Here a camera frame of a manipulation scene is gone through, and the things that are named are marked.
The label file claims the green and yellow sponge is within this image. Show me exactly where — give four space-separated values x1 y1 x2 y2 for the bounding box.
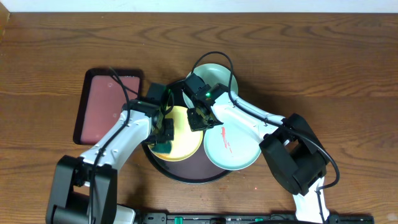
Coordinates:
152 141 172 154

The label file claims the yellow plate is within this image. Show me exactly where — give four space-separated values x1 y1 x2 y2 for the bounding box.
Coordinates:
148 106 203 162

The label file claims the light blue plate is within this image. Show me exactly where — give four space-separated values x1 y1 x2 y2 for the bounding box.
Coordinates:
203 123 261 170
182 63 239 108

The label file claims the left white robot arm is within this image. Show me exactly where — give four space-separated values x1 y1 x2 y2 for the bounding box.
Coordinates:
45 100 174 223

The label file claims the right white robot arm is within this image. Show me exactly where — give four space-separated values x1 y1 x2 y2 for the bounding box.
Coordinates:
183 83 332 223

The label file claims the round black tray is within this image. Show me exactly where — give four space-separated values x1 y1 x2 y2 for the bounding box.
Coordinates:
142 80 230 184

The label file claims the rectangular black tray red liner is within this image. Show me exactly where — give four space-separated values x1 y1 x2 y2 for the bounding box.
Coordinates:
73 68 126 145

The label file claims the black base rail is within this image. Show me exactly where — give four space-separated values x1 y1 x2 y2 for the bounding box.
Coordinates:
134 213 375 224

